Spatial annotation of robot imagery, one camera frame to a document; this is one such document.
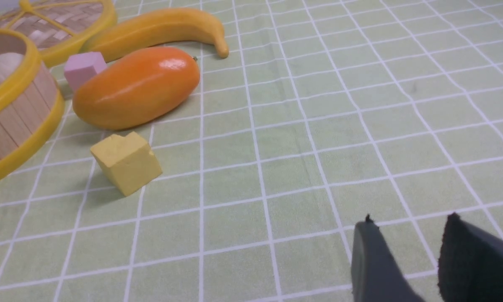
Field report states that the yellow toy banana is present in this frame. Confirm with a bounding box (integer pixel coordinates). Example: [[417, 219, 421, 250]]
[[78, 7, 230, 62]]

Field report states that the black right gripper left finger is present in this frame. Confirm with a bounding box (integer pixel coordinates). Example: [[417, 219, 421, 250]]
[[351, 214, 423, 302]]

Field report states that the green checkered tablecloth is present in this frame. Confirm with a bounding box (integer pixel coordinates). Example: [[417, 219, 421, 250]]
[[0, 0, 503, 302]]

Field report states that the bamboo steamer tray yellow rim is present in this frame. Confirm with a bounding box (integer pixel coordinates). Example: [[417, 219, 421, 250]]
[[0, 29, 65, 180]]

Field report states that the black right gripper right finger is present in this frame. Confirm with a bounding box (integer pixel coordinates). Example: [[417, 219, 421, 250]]
[[438, 213, 503, 302]]

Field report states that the yellow cube block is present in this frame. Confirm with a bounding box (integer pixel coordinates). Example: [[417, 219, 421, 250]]
[[90, 132, 163, 196]]

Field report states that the orange toy mango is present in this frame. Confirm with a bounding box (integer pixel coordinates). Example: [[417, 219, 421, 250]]
[[72, 47, 200, 130]]

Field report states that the pink cube block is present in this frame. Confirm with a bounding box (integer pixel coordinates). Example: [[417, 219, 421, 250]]
[[64, 52, 106, 91]]

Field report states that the woven bamboo steamer lid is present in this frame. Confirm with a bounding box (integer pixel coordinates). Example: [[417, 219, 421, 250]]
[[0, 0, 117, 68]]

